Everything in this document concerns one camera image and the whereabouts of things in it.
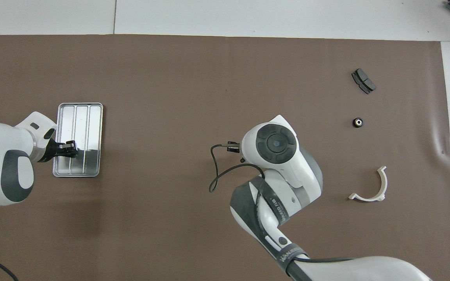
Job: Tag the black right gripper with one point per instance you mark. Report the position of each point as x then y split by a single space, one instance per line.
234 147

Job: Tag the dark grey brake pad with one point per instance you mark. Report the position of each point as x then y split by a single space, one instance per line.
363 80

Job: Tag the silver metal tray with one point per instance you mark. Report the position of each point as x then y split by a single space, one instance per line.
88 121

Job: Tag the white curved plastic bracket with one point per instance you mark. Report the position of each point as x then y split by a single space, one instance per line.
384 185

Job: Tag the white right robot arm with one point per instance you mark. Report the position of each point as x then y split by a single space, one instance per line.
275 187

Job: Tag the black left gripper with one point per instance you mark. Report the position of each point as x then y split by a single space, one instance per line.
53 150

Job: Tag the brown paper table mat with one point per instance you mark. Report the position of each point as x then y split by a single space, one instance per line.
170 78

